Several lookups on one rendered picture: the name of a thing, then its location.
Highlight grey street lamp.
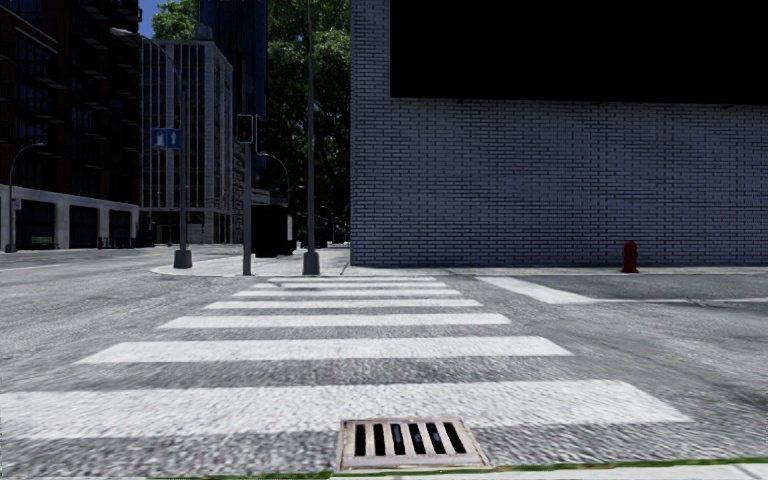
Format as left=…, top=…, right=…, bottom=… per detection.
left=4, top=142, right=46, bottom=254
left=109, top=26, right=194, bottom=270
left=258, top=151, right=293, bottom=208

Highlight pale concrete building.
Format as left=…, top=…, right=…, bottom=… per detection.
left=140, top=38, right=246, bottom=246

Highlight glass tower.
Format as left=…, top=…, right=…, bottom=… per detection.
left=198, top=0, right=269, bottom=192

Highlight trees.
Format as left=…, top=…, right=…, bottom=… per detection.
left=151, top=0, right=352, bottom=245

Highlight dark brick building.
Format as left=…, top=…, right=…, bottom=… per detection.
left=0, top=0, right=144, bottom=252

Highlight black bus shelter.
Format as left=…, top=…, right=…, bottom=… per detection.
left=250, top=202, right=298, bottom=259

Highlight white brick building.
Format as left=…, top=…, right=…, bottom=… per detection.
left=349, top=0, right=768, bottom=269

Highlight traffic light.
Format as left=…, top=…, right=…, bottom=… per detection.
left=235, top=113, right=269, bottom=277

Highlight metal drain grate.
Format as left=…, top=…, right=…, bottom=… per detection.
left=335, top=418, right=491, bottom=471

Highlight grey pole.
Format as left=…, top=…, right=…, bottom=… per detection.
left=301, top=0, right=322, bottom=277

